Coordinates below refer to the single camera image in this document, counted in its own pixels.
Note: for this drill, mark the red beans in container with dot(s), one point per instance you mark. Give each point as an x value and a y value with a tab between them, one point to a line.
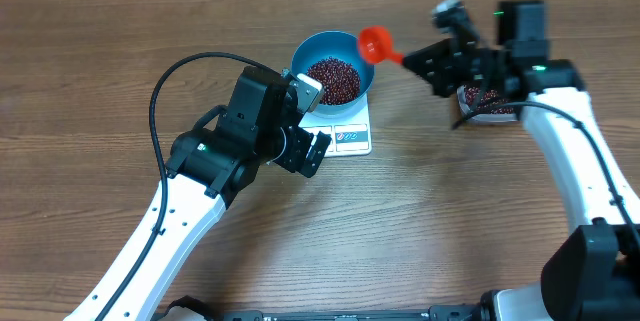
473	99

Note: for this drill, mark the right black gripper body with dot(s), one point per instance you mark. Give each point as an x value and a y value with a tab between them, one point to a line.
465	55

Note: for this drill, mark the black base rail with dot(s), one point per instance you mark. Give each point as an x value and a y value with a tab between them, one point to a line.
188	308

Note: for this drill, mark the clear plastic container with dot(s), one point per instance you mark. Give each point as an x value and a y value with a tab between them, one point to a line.
501	116

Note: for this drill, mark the white digital kitchen scale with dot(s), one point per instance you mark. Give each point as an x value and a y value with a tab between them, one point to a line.
348	125

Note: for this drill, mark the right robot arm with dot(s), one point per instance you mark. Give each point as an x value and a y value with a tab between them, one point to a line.
594	275

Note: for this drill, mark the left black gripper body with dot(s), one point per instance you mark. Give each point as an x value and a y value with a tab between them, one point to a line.
294	154

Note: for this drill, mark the orange scoop with blue handle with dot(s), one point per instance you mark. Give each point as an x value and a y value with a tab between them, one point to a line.
375	45

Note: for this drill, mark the red beans in bowl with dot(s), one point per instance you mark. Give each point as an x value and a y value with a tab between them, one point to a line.
340	80

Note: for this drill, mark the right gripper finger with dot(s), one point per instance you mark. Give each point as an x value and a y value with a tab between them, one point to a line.
431	63
443	84

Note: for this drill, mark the blue bowl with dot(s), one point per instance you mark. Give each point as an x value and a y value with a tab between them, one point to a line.
337	44

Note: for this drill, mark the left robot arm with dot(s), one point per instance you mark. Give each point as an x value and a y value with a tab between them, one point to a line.
205	172

